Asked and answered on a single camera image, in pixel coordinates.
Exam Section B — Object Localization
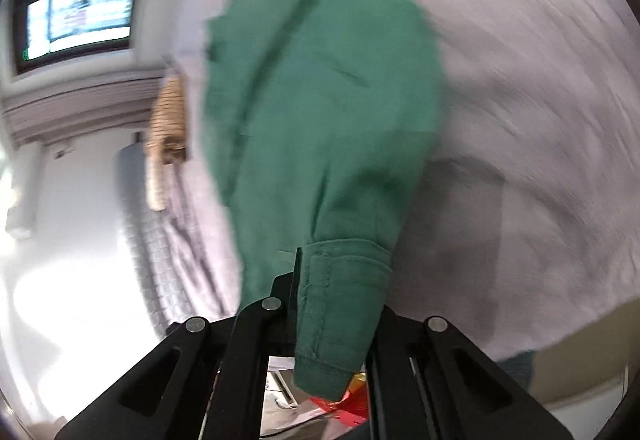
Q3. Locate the grey curtain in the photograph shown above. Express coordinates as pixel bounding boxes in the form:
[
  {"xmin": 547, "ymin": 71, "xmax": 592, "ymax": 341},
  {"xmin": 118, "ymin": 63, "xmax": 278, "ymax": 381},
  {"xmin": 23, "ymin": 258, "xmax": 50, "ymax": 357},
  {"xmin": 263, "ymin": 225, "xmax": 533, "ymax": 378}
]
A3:
[{"xmin": 2, "ymin": 68, "xmax": 165, "ymax": 145}]

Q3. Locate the grey bed blanket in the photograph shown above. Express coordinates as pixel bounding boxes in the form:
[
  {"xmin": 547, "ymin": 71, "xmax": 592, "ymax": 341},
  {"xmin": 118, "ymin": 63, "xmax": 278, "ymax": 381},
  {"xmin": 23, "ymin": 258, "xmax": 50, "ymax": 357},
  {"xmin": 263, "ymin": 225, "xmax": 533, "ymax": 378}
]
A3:
[{"xmin": 177, "ymin": 0, "xmax": 639, "ymax": 359}]

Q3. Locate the grey padded headboard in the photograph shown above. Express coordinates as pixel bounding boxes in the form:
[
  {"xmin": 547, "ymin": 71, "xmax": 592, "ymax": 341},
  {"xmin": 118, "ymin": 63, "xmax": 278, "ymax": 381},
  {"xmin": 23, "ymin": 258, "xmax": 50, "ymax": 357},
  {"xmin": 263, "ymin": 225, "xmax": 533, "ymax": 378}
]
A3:
[{"xmin": 115, "ymin": 142, "xmax": 194, "ymax": 339}]

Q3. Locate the green work jacket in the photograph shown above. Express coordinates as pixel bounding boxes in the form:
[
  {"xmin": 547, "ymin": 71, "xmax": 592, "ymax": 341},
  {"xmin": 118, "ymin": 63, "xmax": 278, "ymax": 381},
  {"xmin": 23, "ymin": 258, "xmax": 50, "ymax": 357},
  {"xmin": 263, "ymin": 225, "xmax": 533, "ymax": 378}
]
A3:
[{"xmin": 201, "ymin": 0, "xmax": 444, "ymax": 401}]

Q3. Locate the cream pillow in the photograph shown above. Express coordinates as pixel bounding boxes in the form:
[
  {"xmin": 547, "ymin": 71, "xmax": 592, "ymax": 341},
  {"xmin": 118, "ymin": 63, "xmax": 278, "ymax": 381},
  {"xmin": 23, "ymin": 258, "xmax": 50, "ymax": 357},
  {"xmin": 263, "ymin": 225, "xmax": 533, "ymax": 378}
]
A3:
[{"xmin": 145, "ymin": 155, "xmax": 166, "ymax": 212}]

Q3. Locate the red packaging on floor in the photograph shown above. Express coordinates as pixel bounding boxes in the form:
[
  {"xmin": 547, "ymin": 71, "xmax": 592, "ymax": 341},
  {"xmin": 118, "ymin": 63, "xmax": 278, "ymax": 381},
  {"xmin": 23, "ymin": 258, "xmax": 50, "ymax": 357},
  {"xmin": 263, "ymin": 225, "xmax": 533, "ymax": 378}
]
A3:
[{"xmin": 309, "ymin": 372, "xmax": 369, "ymax": 427}]

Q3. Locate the wall television screen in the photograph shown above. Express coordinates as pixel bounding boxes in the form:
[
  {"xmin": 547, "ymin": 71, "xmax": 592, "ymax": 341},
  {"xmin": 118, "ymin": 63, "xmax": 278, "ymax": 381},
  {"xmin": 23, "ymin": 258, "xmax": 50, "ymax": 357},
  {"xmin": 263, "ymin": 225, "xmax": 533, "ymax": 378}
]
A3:
[{"xmin": 10, "ymin": 0, "xmax": 136, "ymax": 74}]

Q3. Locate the beige striped garment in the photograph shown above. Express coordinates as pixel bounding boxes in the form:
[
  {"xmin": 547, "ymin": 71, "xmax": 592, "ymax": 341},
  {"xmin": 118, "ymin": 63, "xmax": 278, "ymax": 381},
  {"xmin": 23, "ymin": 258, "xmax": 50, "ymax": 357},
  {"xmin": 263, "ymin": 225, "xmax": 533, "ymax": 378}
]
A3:
[{"xmin": 145, "ymin": 74, "xmax": 188, "ymax": 166}]

